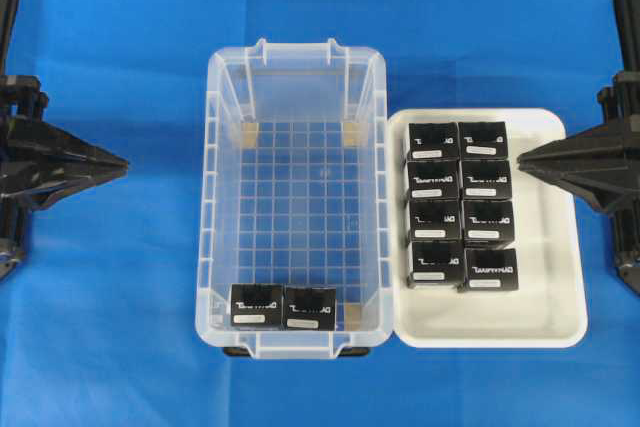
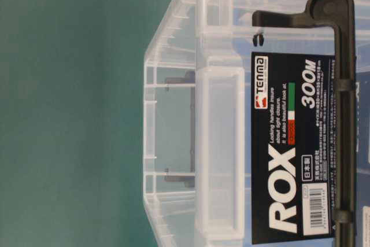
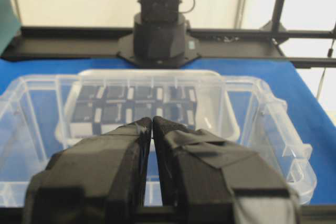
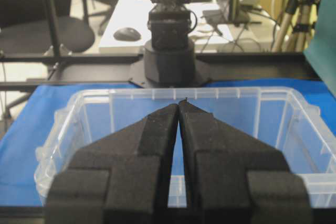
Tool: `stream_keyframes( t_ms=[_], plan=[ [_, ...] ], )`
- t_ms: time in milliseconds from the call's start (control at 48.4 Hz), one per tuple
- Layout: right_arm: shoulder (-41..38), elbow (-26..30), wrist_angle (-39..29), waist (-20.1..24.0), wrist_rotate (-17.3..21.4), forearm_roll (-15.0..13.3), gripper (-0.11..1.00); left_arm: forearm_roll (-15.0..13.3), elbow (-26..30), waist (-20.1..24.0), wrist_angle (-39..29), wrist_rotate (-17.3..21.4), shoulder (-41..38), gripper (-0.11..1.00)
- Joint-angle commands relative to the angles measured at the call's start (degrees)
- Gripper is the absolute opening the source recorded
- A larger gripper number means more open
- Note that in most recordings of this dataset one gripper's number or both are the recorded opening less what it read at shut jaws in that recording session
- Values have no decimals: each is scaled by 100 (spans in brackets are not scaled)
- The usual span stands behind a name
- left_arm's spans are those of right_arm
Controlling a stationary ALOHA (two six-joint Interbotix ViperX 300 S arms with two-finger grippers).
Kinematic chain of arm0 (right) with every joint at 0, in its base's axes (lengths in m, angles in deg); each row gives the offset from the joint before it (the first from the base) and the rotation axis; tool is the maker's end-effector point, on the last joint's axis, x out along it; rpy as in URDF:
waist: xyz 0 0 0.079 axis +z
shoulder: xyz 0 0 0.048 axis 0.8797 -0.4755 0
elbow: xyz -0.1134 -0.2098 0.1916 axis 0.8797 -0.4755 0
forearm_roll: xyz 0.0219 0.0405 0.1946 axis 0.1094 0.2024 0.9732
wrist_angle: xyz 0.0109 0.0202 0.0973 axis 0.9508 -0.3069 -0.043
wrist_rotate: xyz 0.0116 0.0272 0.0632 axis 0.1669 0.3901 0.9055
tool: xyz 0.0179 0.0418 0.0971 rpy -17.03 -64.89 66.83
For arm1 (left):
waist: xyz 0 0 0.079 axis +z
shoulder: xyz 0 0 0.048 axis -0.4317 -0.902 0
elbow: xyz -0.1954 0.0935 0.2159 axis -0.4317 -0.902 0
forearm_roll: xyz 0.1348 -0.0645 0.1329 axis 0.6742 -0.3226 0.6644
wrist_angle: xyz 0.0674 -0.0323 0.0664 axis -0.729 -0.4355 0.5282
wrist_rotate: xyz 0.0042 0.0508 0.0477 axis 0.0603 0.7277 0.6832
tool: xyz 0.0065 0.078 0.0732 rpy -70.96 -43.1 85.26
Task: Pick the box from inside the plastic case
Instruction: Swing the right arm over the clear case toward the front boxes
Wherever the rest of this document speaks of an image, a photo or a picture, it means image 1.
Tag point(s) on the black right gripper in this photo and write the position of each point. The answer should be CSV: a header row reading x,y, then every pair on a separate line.
x,y
605,190

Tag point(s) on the black box tray top-right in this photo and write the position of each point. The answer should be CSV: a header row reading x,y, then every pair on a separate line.
x,y
483,141

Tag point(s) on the white plastic tray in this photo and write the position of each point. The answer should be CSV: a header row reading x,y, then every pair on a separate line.
x,y
549,308

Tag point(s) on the blue table cloth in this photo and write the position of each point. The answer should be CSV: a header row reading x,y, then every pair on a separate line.
x,y
97,325

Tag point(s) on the black box tray second-left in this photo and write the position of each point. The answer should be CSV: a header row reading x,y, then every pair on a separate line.
x,y
432,180

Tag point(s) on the black box tray third-left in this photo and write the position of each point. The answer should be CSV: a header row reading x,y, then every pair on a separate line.
x,y
433,220

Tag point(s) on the black box tray third-right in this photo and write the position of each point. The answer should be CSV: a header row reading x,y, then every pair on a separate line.
x,y
490,222

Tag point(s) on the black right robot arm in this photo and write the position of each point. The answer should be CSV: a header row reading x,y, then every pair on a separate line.
x,y
601,165

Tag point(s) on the clear plastic storage case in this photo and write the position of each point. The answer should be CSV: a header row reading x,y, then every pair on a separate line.
x,y
294,192

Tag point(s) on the black box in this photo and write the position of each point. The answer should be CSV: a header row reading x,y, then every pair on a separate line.
x,y
309,308
256,306

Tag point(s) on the black box tray bottom-left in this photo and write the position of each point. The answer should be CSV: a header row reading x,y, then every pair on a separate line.
x,y
435,264

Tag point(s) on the black box tray bottom-right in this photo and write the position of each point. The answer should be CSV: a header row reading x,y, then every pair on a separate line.
x,y
490,270

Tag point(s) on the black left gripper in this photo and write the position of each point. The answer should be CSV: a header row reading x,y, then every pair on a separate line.
x,y
35,146

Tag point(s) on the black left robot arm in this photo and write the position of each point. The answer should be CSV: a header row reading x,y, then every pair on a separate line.
x,y
14,240

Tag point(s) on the black box tray top-left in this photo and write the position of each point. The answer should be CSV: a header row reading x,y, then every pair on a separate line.
x,y
432,141

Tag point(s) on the black box tray second-right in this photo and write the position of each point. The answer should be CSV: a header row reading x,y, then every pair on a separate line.
x,y
485,180

